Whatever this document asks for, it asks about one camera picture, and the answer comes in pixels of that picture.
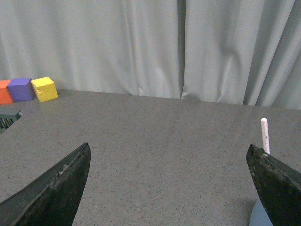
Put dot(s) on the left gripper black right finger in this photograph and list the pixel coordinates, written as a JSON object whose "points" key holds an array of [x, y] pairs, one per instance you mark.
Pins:
{"points": [[278, 187]]}

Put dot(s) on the dark green slotted box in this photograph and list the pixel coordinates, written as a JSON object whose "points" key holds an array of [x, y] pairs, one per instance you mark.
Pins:
{"points": [[8, 116]]}

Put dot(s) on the purple foam cube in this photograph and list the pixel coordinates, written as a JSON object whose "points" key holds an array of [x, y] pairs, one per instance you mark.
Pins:
{"points": [[21, 89]]}

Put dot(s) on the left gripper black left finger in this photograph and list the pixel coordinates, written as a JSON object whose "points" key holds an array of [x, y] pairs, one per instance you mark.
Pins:
{"points": [[53, 198]]}

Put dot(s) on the white chopstick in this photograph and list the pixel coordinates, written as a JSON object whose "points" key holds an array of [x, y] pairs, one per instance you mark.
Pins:
{"points": [[265, 135]]}

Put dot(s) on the yellow foam cube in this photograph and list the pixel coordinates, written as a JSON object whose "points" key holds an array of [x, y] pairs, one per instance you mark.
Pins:
{"points": [[44, 89]]}

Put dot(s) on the grey curtain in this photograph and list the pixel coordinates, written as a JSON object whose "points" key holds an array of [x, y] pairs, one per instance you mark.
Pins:
{"points": [[228, 51]]}

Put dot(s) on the orange foam cube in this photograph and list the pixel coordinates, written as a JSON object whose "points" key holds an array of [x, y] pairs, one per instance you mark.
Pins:
{"points": [[5, 97]]}

